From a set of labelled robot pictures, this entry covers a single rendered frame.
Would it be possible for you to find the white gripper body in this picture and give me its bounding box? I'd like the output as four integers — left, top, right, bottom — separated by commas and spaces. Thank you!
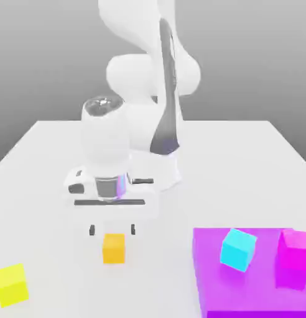
67, 185, 160, 222

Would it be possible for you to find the small yellow cube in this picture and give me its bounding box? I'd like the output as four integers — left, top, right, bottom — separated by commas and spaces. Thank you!
0, 263, 30, 309

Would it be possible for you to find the small cyan cube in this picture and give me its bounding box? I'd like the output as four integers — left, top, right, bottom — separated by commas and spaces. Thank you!
219, 228, 258, 273

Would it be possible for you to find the small magenta cube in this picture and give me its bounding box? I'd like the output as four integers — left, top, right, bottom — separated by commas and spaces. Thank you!
274, 229, 306, 291

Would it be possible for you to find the large purple box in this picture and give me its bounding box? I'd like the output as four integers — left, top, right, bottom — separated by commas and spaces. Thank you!
192, 227, 306, 318

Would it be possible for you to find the small orange cube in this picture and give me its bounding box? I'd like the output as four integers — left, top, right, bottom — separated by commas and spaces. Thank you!
102, 233, 126, 265

